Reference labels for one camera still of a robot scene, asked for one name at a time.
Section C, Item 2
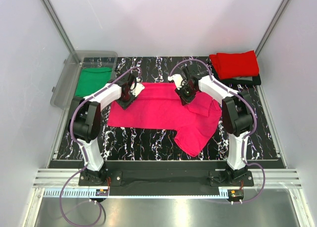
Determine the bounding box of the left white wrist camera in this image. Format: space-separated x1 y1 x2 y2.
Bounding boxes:
130 78 145 97

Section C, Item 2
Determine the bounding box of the clear plastic bin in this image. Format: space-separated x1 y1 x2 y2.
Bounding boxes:
51 50 118 110

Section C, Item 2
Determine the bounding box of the folded black t shirt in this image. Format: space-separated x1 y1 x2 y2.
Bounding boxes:
218 75 262 86

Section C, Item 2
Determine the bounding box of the green t shirt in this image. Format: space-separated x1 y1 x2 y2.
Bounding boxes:
75 67 112 97

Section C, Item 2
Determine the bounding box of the white slotted cable duct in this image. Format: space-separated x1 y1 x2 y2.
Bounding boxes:
44 188 108 198

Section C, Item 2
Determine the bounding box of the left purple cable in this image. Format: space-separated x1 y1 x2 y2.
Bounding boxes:
59 66 142 225

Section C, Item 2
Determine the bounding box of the orange connector board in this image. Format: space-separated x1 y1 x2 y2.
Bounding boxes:
96 189 109 196
229 189 244 198

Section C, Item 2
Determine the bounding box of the black marbled table mat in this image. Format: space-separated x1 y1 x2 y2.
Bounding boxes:
57 56 279 161

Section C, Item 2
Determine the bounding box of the folded red t shirt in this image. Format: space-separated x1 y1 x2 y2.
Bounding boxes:
209 51 260 80

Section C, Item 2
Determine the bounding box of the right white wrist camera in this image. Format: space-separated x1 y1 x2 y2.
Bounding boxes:
167 74 185 90

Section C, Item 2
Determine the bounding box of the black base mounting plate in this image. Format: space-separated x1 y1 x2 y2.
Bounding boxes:
79 161 254 198

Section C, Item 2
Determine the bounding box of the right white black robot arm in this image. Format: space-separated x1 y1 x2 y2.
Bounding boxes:
168 66 257 186

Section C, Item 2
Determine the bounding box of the pink t shirt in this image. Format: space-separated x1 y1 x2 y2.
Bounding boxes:
107 83 221 157

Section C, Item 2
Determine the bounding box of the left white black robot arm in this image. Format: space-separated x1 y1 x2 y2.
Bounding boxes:
68 73 145 185

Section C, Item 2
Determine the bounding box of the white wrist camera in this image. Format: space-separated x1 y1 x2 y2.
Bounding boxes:
167 74 185 90
130 78 145 97

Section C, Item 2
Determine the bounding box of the left orange connector board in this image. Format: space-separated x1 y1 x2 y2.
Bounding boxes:
96 189 109 196

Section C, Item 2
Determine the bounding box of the right orange connector board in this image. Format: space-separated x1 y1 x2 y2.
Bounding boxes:
229 189 244 198

